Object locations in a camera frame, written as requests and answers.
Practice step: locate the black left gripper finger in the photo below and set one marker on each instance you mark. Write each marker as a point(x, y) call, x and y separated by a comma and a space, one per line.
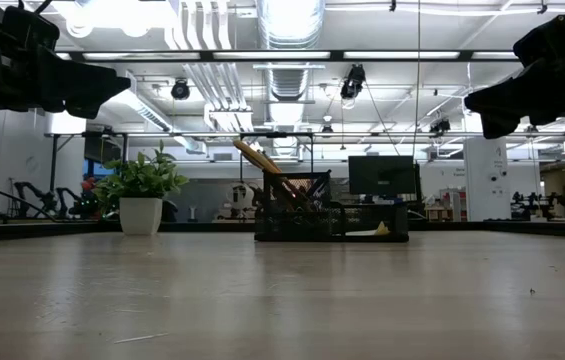
point(82, 75)
point(79, 106)

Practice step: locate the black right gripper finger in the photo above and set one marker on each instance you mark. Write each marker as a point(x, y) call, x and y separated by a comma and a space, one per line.
point(517, 120)
point(507, 95)

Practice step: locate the yellow sticky note pad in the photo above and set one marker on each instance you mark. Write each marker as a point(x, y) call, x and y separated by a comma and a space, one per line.
point(382, 229)

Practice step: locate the black mesh desk organizer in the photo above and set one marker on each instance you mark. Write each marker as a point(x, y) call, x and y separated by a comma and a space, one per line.
point(302, 227)

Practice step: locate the black ceiling spotlight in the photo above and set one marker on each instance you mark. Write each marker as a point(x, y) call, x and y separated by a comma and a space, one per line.
point(180, 90)

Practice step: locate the green plant in white pot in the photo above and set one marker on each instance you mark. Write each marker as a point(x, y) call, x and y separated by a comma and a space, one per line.
point(140, 215)

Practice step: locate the black computer monitor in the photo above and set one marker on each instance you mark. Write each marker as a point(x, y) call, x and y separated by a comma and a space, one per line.
point(382, 175)

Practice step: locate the black aluminium rig frame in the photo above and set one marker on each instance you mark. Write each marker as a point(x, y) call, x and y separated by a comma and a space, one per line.
point(37, 230)

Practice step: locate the black hanging camera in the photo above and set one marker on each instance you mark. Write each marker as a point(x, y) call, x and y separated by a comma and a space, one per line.
point(353, 82)

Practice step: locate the silver ventilation duct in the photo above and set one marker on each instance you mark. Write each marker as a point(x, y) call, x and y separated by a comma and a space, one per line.
point(289, 22)

